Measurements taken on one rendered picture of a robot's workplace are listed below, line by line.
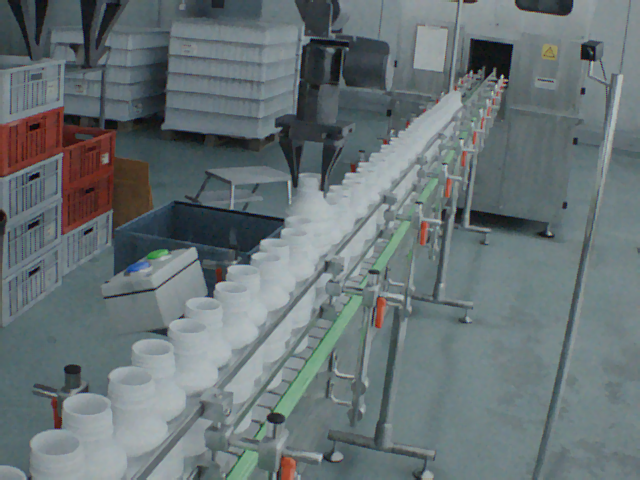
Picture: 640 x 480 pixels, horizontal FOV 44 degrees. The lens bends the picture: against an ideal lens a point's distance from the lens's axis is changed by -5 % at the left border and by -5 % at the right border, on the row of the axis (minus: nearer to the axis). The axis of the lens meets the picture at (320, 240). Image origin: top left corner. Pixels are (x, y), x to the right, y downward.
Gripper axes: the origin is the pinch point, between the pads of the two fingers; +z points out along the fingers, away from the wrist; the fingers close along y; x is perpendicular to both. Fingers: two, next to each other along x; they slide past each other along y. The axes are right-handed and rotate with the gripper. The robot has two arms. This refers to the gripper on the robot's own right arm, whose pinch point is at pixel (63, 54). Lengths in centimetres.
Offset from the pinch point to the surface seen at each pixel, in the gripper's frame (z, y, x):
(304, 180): 18.3, 13.7, 42.5
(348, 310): 40, 21, 52
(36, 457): 23.9, 15.0, -27.5
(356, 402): 49, 26, 39
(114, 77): 84, -353, 671
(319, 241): 26, 17, 42
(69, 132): 76, -200, 334
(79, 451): 23.6, 17.4, -25.7
